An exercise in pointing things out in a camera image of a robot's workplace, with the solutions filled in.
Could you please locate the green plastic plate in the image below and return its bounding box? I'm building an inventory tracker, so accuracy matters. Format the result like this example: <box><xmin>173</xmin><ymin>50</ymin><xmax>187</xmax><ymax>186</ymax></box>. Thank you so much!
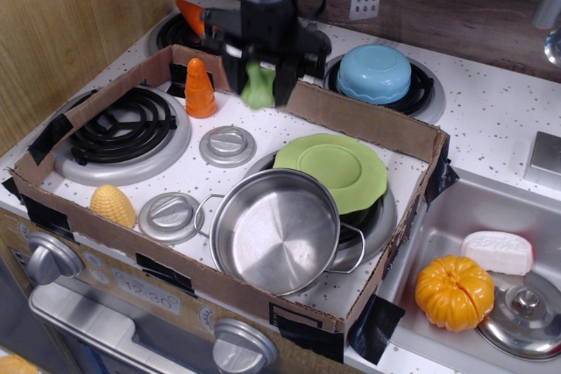
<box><xmin>273</xmin><ymin>134</ymin><xmax>387</xmax><ymax>215</ymax></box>

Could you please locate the silver faucet base plate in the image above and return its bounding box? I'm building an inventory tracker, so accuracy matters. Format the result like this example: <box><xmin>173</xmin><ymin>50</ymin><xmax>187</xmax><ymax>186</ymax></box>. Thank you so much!
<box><xmin>523</xmin><ymin>131</ymin><xmax>561</xmax><ymax>190</ymax></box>

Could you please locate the black burner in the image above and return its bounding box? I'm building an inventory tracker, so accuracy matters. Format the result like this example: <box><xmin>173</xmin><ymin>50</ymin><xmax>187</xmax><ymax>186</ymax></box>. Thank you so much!
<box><xmin>54</xmin><ymin>86</ymin><xmax>191</xmax><ymax>187</ymax></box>
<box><xmin>147</xmin><ymin>13</ymin><xmax>203</xmax><ymax>54</ymax></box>
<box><xmin>323</xmin><ymin>56</ymin><xmax>445</xmax><ymax>123</ymax></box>

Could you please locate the silver stove knob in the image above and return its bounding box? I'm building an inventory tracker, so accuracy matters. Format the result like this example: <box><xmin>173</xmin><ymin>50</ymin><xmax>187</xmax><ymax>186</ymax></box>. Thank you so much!
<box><xmin>138</xmin><ymin>192</ymin><xmax>204</xmax><ymax>245</ymax></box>
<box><xmin>199</xmin><ymin>126</ymin><xmax>257</xmax><ymax>168</ymax></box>

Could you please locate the light blue plastic bowl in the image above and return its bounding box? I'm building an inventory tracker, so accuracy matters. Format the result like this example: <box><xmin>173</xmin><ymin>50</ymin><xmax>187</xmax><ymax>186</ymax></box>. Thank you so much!
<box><xmin>336</xmin><ymin>44</ymin><xmax>412</xmax><ymax>105</ymax></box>

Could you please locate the orange toy carrot cone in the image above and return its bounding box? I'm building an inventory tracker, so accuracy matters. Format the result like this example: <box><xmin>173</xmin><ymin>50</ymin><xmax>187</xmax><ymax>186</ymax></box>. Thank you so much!
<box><xmin>184</xmin><ymin>58</ymin><xmax>217</xmax><ymax>118</ymax></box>

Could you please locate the green toy broccoli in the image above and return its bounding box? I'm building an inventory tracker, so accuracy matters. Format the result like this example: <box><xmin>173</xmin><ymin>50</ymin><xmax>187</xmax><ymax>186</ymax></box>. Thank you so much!
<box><xmin>241</xmin><ymin>61</ymin><xmax>276</xmax><ymax>109</ymax></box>

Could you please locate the yellow toy corn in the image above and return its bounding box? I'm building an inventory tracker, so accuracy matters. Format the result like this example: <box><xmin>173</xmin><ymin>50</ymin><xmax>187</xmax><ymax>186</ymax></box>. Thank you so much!
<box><xmin>89</xmin><ymin>185</ymin><xmax>137</xmax><ymax>228</ymax></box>

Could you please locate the cardboard fence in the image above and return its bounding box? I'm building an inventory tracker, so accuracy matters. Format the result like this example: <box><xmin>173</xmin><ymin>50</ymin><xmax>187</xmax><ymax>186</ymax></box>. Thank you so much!
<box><xmin>10</xmin><ymin>45</ymin><xmax>454</xmax><ymax>370</ymax></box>

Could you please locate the oven knob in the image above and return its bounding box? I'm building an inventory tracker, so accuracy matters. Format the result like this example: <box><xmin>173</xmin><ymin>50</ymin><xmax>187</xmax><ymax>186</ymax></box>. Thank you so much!
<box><xmin>27</xmin><ymin>232</ymin><xmax>85</xmax><ymax>286</ymax></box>
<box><xmin>212</xmin><ymin>318</ymin><xmax>279</xmax><ymax>374</ymax></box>

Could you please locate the back left black burner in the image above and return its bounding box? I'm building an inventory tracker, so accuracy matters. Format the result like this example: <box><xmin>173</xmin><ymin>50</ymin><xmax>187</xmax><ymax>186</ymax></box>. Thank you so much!
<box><xmin>147</xmin><ymin>13</ymin><xmax>203</xmax><ymax>54</ymax></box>

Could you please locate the orange toy pumpkin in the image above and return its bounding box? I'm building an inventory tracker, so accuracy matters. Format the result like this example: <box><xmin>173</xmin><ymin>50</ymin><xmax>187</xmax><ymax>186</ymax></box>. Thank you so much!
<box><xmin>415</xmin><ymin>255</ymin><xmax>495</xmax><ymax>332</ymax></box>

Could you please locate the right oven knob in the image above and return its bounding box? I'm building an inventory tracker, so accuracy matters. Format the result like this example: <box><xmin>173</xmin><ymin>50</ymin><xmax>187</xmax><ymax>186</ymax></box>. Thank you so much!
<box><xmin>212</xmin><ymin>318</ymin><xmax>279</xmax><ymax>374</ymax></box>

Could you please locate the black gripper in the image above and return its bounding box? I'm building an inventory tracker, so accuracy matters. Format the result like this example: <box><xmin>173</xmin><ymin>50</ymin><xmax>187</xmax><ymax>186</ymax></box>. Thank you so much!
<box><xmin>201</xmin><ymin>0</ymin><xmax>331</xmax><ymax>107</ymax></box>

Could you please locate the silver faucet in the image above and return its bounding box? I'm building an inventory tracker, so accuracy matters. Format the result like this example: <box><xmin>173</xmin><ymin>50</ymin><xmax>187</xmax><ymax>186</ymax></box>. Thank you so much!
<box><xmin>531</xmin><ymin>0</ymin><xmax>560</xmax><ymax>67</ymax></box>

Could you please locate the stainless steel pot lid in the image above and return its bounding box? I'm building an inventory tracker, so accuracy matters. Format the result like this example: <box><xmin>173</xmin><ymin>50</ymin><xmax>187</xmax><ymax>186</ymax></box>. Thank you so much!
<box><xmin>478</xmin><ymin>282</ymin><xmax>560</xmax><ymax>361</ymax></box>

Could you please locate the orange object at corner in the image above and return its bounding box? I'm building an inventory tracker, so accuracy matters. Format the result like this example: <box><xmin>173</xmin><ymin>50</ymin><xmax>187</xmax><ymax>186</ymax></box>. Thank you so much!
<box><xmin>0</xmin><ymin>355</ymin><xmax>39</xmax><ymax>374</ymax></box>

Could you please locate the front left black burner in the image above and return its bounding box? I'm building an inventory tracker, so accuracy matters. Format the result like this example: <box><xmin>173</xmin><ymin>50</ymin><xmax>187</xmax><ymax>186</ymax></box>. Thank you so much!
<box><xmin>54</xmin><ymin>86</ymin><xmax>191</xmax><ymax>187</ymax></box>

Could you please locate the steel sink basin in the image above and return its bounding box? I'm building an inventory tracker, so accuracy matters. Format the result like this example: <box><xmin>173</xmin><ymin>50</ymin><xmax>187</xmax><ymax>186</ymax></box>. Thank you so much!
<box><xmin>380</xmin><ymin>170</ymin><xmax>560</xmax><ymax>373</ymax></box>

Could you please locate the lower silver stove knob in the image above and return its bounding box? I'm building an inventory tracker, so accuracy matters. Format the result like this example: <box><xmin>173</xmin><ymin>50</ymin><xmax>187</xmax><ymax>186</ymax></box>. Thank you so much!
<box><xmin>138</xmin><ymin>192</ymin><xmax>204</xmax><ymax>245</ymax></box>

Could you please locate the orange toy carrot with stem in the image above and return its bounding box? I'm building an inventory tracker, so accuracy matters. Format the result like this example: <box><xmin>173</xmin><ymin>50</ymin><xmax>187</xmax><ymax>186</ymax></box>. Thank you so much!
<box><xmin>175</xmin><ymin>0</ymin><xmax>206</xmax><ymax>39</ymax></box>

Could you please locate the upper silver stove knob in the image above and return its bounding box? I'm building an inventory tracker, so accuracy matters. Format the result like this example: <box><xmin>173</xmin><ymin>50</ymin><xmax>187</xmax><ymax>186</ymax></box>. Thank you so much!
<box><xmin>199</xmin><ymin>126</ymin><xmax>257</xmax><ymax>168</ymax></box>

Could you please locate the white toy cheese wedge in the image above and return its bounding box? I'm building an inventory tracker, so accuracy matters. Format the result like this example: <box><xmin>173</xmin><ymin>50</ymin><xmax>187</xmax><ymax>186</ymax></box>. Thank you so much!
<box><xmin>460</xmin><ymin>230</ymin><xmax>535</xmax><ymax>276</ymax></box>

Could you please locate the left oven knob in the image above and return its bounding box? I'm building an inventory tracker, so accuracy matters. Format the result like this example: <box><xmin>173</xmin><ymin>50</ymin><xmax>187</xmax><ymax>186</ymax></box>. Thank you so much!
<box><xmin>27</xmin><ymin>232</ymin><xmax>85</xmax><ymax>286</ymax></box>

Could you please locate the oven clock display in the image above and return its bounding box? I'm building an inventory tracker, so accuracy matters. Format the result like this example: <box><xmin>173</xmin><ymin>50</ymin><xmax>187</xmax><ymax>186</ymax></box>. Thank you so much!
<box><xmin>110</xmin><ymin>267</ymin><xmax>181</xmax><ymax>315</ymax></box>

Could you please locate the back right black burner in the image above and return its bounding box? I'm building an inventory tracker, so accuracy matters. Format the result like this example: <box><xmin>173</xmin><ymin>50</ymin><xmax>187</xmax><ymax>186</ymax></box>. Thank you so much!
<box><xmin>323</xmin><ymin>56</ymin><xmax>445</xmax><ymax>123</ymax></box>

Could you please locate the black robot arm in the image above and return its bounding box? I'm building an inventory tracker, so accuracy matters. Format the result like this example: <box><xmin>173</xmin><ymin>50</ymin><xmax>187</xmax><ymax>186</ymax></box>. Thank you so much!
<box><xmin>201</xmin><ymin>0</ymin><xmax>331</xmax><ymax>106</ymax></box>

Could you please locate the silver oven door handle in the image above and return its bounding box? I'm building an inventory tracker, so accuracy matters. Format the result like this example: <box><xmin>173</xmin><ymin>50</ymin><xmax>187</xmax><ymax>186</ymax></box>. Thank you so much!
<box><xmin>28</xmin><ymin>284</ymin><xmax>176</xmax><ymax>374</ymax></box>

